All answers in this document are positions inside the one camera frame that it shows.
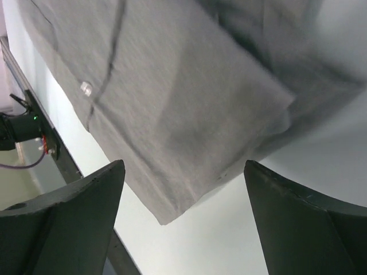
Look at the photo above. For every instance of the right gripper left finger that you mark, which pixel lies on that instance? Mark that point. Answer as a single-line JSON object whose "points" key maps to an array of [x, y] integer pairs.
{"points": [[66, 231]]}

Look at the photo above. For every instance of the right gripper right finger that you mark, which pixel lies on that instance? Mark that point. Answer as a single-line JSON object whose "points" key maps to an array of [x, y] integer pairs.
{"points": [[303, 231]]}

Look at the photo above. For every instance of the grey long sleeve shirt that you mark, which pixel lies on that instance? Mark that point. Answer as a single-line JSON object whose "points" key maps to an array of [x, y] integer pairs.
{"points": [[185, 92]]}

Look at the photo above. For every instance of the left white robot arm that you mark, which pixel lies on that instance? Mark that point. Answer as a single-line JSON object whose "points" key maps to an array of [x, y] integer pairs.
{"points": [[18, 129]]}

